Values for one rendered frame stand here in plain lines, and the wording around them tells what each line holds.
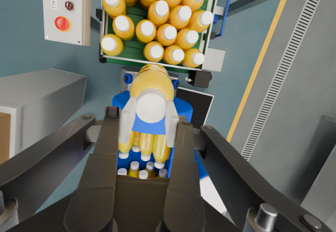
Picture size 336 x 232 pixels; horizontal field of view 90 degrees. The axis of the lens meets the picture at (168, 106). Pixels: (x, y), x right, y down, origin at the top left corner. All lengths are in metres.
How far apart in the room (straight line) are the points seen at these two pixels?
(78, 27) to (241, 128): 2.00
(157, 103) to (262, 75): 2.02
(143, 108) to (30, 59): 1.73
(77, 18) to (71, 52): 1.17
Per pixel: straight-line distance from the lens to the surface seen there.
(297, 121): 2.74
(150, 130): 0.49
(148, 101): 0.20
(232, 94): 2.02
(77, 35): 0.60
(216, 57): 0.91
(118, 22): 0.57
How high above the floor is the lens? 1.68
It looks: 70 degrees down
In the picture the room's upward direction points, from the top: 149 degrees clockwise
